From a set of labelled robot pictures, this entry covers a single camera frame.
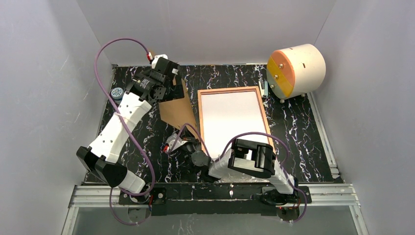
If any brown cardboard backing board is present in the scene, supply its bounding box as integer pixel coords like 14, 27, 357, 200
159, 79, 198, 131

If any landscape photo print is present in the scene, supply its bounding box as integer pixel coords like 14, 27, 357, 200
201, 91, 271, 156

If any pink wooden picture frame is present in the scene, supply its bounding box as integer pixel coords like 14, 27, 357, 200
197, 86, 276, 160

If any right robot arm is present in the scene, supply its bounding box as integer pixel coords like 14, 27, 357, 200
170, 137, 303, 207

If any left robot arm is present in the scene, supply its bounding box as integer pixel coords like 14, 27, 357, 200
76, 54, 184, 195

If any blue lidded small jar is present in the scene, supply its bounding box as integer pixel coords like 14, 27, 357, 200
110, 87, 124, 102

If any white cylindrical drawer unit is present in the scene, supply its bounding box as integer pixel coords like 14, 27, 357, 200
266, 44, 326, 103

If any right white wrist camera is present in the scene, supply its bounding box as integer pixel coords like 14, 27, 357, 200
162, 134, 187, 154

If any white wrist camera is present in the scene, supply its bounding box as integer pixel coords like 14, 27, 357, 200
148, 53, 168, 69
162, 134, 187, 154

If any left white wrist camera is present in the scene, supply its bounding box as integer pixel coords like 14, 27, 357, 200
148, 53, 168, 69

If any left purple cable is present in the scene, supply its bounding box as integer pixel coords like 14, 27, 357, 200
94, 38, 156, 227

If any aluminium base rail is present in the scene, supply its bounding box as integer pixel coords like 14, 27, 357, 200
62, 182, 368, 235

